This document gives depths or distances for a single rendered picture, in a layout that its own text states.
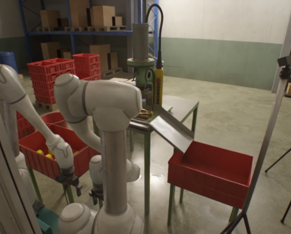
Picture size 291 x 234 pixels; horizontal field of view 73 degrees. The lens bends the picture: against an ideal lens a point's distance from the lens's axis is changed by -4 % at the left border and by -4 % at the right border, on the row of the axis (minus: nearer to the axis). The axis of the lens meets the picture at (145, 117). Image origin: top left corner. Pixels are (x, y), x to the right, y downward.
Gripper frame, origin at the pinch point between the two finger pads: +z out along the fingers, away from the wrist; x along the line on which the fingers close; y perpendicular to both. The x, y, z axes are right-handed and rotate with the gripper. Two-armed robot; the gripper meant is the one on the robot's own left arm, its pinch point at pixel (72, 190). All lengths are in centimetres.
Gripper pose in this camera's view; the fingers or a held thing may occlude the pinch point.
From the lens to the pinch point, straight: 159.6
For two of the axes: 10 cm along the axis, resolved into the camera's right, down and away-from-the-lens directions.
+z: 0.0, 9.0, 4.3
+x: -8.8, -2.0, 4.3
